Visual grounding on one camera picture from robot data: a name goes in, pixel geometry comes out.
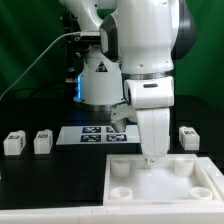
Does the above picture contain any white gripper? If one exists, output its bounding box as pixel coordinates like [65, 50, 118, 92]
[136, 108, 170, 164]

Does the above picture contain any white square tabletop part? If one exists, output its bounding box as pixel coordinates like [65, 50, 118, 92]
[103, 154, 224, 206]

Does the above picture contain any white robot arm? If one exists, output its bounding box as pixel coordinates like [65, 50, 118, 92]
[59, 0, 195, 159]

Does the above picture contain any white obstacle fixture right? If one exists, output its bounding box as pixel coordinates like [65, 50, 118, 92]
[199, 157, 224, 199]

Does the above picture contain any white sheet with tags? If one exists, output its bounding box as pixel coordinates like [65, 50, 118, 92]
[56, 125, 140, 146]

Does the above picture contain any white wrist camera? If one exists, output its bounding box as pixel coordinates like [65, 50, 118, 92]
[111, 102, 137, 133]

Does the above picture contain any white front rail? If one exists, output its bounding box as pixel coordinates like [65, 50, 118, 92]
[0, 204, 224, 224]

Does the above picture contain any black camera on mount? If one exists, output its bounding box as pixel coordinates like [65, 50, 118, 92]
[80, 31, 100, 43]

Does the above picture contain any grey cable left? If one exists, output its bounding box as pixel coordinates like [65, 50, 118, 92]
[0, 31, 82, 101]

